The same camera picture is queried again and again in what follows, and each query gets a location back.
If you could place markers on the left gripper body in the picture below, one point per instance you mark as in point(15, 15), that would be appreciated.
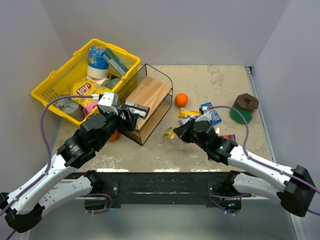
point(124, 118)

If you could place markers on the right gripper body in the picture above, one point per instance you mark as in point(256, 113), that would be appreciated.
point(191, 129)

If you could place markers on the brown chocolate bag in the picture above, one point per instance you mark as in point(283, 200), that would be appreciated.
point(137, 109)

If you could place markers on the yellow M&M's bag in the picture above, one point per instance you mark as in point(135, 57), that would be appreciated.
point(169, 133)

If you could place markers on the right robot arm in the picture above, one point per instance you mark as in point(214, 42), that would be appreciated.
point(293, 188)

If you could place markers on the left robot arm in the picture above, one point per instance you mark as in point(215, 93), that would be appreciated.
point(25, 207)

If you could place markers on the purple Fox's candy bag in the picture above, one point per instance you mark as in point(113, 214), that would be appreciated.
point(185, 120)

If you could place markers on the orange near shelf back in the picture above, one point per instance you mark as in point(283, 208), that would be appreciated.
point(181, 100)

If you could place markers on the orange near basket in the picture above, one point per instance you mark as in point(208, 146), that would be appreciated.
point(115, 136)

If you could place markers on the small yellow snack bar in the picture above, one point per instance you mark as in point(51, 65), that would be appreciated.
point(185, 113)

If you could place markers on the pink package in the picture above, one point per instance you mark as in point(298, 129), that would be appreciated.
point(88, 109)

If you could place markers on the green round ball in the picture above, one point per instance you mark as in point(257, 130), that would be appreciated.
point(113, 82)

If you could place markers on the pink tissue roll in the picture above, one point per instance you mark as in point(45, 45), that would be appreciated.
point(102, 82)

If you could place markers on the yellow Lay's chips bag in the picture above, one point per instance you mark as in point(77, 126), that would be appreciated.
point(84, 87)

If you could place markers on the teal box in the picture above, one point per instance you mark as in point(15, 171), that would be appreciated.
point(109, 56)

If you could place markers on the grey crumpled cloth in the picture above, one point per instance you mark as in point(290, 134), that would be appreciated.
point(71, 108)

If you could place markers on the green cup brown lid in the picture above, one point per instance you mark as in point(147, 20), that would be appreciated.
point(247, 105)

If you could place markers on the yellow plastic basket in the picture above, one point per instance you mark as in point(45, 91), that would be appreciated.
point(75, 69)

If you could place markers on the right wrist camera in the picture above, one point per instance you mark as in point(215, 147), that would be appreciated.
point(203, 116)

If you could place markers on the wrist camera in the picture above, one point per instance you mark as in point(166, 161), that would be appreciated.
point(203, 116)
point(108, 102)

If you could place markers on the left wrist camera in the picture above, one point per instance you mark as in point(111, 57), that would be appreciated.
point(108, 102)

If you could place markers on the wood and wire shelf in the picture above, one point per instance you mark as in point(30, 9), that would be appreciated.
point(153, 89)

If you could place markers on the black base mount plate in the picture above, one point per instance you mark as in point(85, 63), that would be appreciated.
point(165, 188)

